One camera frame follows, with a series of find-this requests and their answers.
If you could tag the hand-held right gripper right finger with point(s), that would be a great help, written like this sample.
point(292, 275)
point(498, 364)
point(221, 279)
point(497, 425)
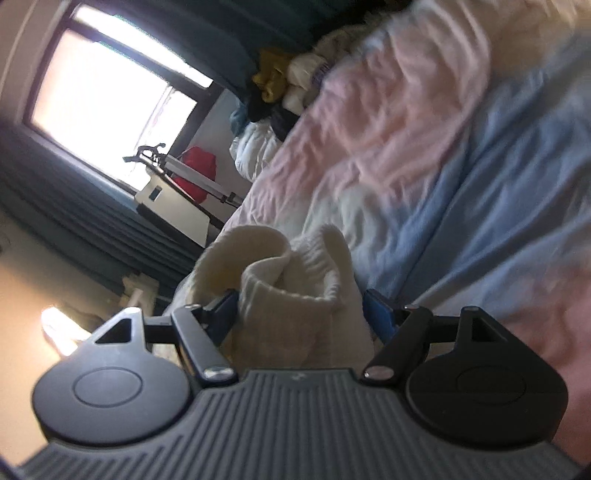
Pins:
point(376, 311)

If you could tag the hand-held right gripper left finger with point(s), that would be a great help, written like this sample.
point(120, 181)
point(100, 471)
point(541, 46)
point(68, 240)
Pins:
point(226, 309)

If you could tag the cream knit sweater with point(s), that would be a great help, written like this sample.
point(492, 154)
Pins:
point(286, 295)

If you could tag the garment steamer stand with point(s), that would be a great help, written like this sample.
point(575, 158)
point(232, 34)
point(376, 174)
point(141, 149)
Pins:
point(194, 177)

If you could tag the red bag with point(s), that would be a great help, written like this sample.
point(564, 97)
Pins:
point(201, 168)

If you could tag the pastel bed sheet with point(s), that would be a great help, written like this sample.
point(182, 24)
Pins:
point(438, 161)

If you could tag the blue curtain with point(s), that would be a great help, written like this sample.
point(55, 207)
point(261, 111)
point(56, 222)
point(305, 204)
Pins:
point(69, 212)
point(277, 27)

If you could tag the dark navy garment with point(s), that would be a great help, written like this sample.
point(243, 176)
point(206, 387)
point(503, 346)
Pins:
point(277, 115)

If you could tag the yellow garment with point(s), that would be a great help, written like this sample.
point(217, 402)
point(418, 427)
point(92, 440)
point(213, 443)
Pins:
point(272, 74)

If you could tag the grey shirt with purple print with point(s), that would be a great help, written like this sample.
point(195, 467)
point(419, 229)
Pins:
point(307, 78)

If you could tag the window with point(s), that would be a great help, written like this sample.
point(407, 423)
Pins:
point(106, 87)

